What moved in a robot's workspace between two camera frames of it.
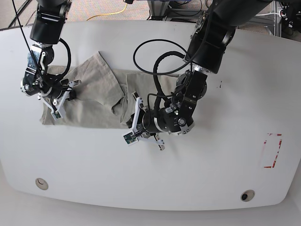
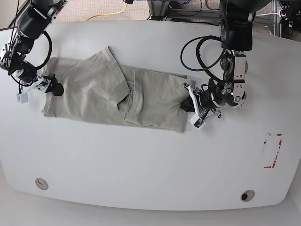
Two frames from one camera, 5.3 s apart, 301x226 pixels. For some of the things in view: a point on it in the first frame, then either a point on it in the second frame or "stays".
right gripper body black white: [144, 125] → [194, 92]
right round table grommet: [247, 195] stays
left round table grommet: [42, 183] stays
